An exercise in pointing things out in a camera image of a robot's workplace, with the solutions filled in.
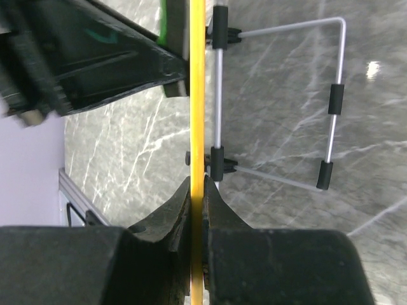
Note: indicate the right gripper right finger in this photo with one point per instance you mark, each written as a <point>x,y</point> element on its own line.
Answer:
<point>279,266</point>

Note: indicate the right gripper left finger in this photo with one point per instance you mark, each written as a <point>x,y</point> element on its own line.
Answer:
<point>147,263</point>

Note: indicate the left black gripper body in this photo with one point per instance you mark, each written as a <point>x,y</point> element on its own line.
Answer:
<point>33,60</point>

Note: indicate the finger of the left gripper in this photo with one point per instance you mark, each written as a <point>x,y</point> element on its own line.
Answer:
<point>110,57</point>

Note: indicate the yellow framed whiteboard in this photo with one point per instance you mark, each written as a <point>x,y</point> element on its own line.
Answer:
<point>278,93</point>

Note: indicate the green whiteboard eraser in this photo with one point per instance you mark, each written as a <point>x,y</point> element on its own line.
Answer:
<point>175,36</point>

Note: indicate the aluminium mounting rail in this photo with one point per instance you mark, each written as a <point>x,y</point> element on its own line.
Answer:
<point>76,210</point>

